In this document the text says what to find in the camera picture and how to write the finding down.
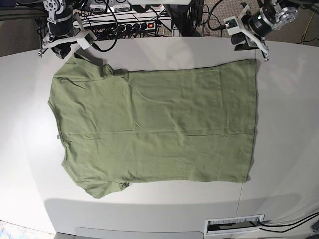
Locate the white desk frame with cables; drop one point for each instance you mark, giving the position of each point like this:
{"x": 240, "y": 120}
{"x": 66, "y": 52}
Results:
{"x": 187, "y": 20}

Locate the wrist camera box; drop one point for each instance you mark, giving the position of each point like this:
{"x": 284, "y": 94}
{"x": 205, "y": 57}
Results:
{"x": 232, "y": 25}
{"x": 86, "y": 41}

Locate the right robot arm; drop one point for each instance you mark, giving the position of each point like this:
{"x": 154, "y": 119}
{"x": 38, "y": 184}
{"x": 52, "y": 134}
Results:
{"x": 58, "y": 10}

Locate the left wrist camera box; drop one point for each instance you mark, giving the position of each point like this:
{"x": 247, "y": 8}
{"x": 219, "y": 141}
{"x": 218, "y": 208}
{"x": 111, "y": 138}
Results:
{"x": 232, "y": 25}

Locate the black foot pedal middle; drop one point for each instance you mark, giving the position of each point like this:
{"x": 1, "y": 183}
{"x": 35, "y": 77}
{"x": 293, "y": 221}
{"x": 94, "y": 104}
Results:
{"x": 97, "y": 8}

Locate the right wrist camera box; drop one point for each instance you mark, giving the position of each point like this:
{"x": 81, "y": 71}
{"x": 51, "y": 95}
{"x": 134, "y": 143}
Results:
{"x": 86, "y": 41}

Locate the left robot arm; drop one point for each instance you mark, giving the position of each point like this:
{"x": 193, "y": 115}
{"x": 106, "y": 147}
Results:
{"x": 285, "y": 12}

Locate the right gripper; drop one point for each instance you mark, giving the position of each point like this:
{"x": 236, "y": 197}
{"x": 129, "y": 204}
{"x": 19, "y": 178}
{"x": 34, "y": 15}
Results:
{"x": 62, "y": 34}

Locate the table cable grommet slot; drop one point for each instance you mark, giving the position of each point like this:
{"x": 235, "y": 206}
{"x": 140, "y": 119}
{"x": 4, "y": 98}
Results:
{"x": 234, "y": 225}

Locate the green T-shirt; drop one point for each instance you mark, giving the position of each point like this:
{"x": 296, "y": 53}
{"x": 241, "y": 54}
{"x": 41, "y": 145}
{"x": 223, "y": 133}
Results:
{"x": 121, "y": 127}

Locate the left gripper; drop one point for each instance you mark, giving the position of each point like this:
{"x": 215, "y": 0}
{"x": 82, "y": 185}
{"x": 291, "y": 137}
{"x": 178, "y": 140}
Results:
{"x": 258, "y": 25}

